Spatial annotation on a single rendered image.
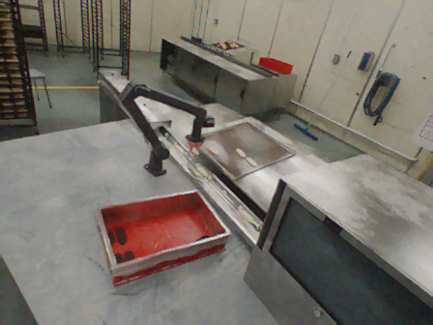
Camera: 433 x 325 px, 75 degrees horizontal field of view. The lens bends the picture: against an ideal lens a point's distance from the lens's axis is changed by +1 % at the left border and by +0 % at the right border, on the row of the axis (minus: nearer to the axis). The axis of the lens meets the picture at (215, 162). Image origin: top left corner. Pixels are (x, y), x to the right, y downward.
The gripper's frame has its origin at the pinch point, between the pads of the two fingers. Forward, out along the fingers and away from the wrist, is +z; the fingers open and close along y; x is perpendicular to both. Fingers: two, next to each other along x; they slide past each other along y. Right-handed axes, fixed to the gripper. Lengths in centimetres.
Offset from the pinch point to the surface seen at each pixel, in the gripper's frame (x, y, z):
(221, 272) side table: -73, -28, 11
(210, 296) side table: -80, -38, 11
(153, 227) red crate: -41, -43, 11
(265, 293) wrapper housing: -91, -23, 6
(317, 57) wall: 199, 369, -23
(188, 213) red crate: -38.8, -23.8, 10.7
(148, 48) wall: 701, 267, 81
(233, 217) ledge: -53, -8, 7
